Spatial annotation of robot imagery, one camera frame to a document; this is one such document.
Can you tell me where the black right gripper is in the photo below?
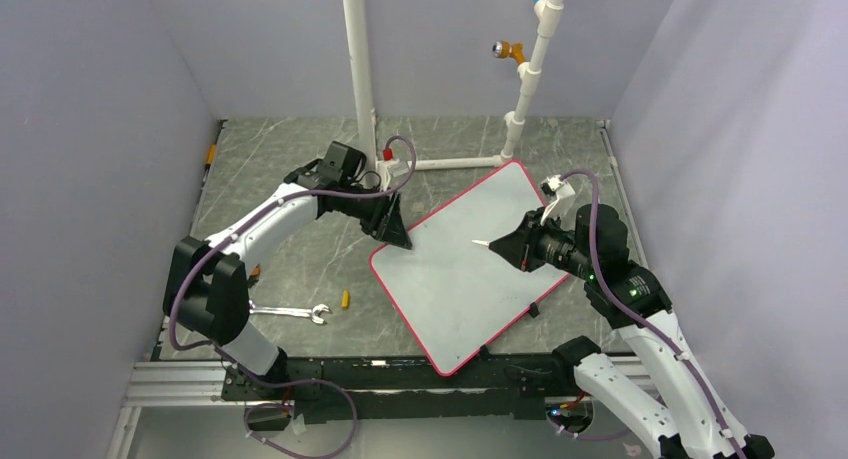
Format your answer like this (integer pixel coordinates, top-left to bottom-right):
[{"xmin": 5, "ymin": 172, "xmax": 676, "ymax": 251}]
[{"xmin": 490, "ymin": 205, "xmax": 598, "ymax": 280}]

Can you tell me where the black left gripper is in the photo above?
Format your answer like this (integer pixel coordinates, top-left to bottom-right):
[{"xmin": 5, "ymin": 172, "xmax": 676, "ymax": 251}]
[{"xmin": 340, "ymin": 182, "xmax": 413, "ymax": 250}]

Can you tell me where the pink framed whiteboard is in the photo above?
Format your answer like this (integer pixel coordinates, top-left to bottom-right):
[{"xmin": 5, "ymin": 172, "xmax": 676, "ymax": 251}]
[{"xmin": 369, "ymin": 161, "xmax": 568, "ymax": 376}]

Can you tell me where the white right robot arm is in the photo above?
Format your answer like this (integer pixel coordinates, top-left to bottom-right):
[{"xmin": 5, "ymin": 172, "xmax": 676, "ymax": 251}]
[{"xmin": 485, "ymin": 204, "xmax": 775, "ymax": 458}]

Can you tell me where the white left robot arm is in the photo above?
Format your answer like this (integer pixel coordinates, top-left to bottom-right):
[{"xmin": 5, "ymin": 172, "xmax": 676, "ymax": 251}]
[{"xmin": 162, "ymin": 141, "xmax": 418, "ymax": 399}]

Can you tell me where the silver open-end wrench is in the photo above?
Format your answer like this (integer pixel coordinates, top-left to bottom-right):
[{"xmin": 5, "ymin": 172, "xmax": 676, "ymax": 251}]
[{"xmin": 249, "ymin": 301, "xmax": 332, "ymax": 325}]

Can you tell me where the orange black hex key set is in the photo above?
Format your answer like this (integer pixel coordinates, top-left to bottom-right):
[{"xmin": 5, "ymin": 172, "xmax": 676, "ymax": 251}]
[{"xmin": 248, "ymin": 266, "xmax": 261, "ymax": 286}]

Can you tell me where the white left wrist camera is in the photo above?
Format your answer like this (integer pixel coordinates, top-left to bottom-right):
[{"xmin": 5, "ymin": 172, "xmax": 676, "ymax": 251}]
[{"xmin": 376, "ymin": 148, "xmax": 410, "ymax": 191}]

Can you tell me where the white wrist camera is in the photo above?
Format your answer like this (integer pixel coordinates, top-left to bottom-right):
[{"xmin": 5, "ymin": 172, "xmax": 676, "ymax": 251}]
[
  {"xmin": 376, "ymin": 148, "xmax": 410, "ymax": 191},
  {"xmin": 539, "ymin": 175, "xmax": 576, "ymax": 224}
]

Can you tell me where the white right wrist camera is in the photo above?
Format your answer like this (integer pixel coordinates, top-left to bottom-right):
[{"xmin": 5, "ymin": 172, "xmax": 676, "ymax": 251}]
[{"xmin": 539, "ymin": 175, "xmax": 576, "ymax": 224}]

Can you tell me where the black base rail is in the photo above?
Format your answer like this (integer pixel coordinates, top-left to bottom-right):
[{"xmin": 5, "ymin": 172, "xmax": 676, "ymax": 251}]
[{"xmin": 221, "ymin": 351, "xmax": 579, "ymax": 425}]

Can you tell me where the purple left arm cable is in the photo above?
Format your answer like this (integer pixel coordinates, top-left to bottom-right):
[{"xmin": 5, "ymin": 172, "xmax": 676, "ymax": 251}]
[{"xmin": 166, "ymin": 135, "xmax": 419, "ymax": 459}]

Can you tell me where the white PVC pipe frame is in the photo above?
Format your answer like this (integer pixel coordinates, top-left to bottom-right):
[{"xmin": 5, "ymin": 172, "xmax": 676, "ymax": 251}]
[{"xmin": 341, "ymin": 0, "xmax": 565, "ymax": 169}]

